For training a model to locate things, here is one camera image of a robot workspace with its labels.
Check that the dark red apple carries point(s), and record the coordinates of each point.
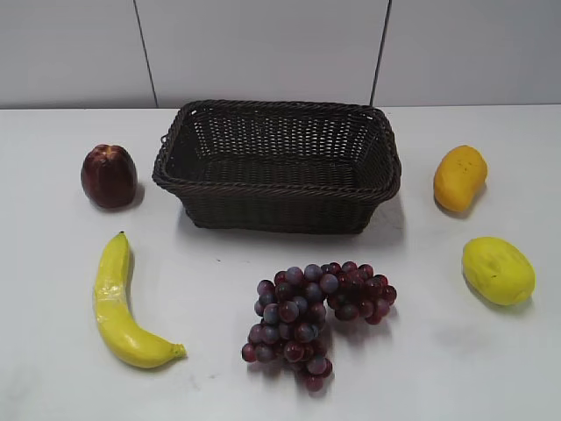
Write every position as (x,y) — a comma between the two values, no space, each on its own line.
(109,177)

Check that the dark woven wicker basket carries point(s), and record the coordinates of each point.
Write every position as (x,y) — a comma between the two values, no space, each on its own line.
(291,167)

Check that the orange yellow mango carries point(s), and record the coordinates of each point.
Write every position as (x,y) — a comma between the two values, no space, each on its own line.
(459,177)

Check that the yellow lemon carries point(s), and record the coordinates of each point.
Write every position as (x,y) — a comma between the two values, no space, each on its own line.
(498,271)

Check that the purple grape bunch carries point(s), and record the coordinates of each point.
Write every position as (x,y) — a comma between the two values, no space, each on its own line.
(293,309)

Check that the yellow banana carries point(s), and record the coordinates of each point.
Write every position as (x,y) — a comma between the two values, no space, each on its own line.
(127,340)

